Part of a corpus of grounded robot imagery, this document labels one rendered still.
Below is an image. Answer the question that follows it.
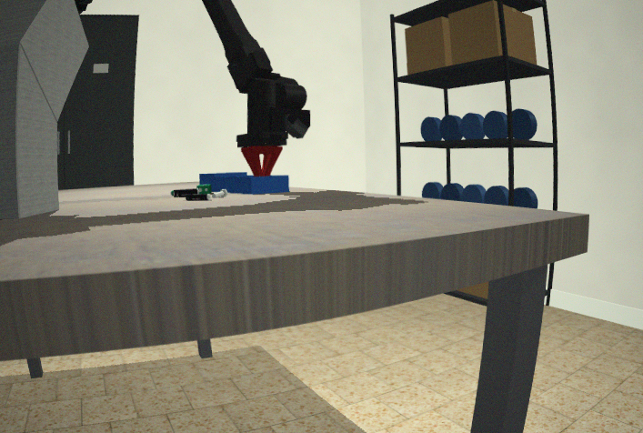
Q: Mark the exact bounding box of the blue three-compartment bin rack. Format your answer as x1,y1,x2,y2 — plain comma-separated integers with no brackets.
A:
199,172,289,195

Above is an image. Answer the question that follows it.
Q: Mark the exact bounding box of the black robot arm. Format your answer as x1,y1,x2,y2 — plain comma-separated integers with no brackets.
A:
202,0,310,138

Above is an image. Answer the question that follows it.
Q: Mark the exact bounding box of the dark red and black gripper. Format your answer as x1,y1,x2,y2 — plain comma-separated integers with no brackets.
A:
236,105,288,176

